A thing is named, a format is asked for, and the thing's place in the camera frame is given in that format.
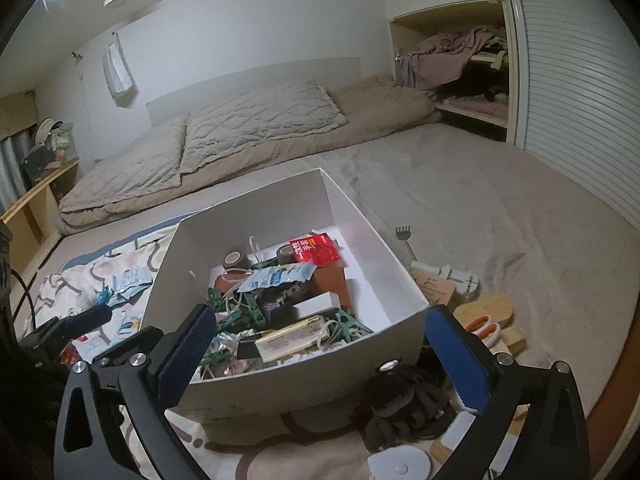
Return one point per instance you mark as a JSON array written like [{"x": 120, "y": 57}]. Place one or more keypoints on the right beige quilted pillow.
[{"x": 287, "y": 109}]

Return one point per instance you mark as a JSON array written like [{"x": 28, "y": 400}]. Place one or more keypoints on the beige duvet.
[{"x": 374, "y": 107}]

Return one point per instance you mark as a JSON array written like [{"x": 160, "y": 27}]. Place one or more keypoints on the black gloves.
[{"x": 399, "y": 408}]

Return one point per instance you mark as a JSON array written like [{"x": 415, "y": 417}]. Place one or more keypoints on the beige quilted pillow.
[
  {"x": 287, "y": 109},
  {"x": 148, "y": 165}
]

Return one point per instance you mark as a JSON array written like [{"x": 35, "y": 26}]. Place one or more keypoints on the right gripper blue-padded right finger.
[{"x": 553, "y": 442}]

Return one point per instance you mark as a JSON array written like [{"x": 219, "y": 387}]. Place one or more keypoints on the red snack packet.
[{"x": 318, "y": 249}]

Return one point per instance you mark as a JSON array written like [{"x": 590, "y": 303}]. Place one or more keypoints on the pile of clothes on shelf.
[{"x": 466, "y": 70}]

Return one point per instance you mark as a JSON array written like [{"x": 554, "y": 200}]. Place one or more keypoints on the white louvered closet door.
[{"x": 579, "y": 104}]

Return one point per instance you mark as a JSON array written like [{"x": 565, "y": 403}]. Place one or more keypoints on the metal back scratcher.
[{"x": 403, "y": 233}]

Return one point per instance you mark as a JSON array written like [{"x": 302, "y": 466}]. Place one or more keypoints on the pile of small blue packets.
[{"x": 125, "y": 287}]

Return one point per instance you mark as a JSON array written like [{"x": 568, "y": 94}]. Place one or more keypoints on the brown tape roll left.
[{"x": 236, "y": 260}]

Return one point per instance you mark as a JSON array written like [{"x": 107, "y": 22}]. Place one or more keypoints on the wooden low shelf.
[{"x": 31, "y": 219}]

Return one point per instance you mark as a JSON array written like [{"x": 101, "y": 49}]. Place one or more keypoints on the brown tape roll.
[
  {"x": 236, "y": 260},
  {"x": 286, "y": 254}
]

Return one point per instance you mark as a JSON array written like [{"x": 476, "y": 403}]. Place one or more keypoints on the clear plastic bag with items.
[{"x": 221, "y": 358}]

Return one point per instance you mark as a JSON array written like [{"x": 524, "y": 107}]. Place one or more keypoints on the left beige quilted pillow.
[{"x": 148, "y": 165}]

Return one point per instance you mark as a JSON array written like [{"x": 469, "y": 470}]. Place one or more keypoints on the white cardboard shoe box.
[{"x": 301, "y": 197}]

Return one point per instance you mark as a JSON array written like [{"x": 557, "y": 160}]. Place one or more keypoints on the large white blue pouch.
[{"x": 130, "y": 324}]

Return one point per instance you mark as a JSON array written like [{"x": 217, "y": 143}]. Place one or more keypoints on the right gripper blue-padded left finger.
[{"x": 139, "y": 379}]

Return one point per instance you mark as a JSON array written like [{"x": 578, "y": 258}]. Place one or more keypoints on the brown tape roll right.
[{"x": 286, "y": 254}]

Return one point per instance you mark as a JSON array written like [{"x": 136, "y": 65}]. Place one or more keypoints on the cartoon-print white blanket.
[{"x": 382, "y": 295}]

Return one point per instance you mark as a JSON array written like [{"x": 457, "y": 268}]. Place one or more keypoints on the wooden brush with orange scissors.
[{"x": 491, "y": 320}]

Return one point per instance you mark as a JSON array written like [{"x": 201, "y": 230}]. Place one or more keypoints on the wall air conditioner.
[{"x": 118, "y": 77}]

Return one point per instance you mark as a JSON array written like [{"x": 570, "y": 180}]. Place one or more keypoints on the gold yellow box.
[{"x": 291, "y": 339}]

